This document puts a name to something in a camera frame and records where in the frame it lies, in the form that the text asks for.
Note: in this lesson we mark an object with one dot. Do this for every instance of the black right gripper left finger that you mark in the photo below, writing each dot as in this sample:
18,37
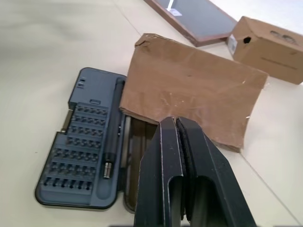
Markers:
154,179

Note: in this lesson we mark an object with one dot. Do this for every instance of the wood framed dark board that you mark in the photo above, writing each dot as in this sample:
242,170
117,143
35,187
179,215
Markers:
201,21

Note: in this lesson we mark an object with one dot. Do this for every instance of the grey screwdriver bit case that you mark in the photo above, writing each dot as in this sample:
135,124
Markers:
78,146

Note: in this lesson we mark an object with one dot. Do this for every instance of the brown cardboard box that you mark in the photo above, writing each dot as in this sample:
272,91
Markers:
267,47

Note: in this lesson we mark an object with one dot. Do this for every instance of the flat brown cardboard piece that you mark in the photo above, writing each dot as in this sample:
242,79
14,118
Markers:
189,92

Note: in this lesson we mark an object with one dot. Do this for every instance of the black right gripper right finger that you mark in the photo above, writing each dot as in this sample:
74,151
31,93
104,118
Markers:
213,175

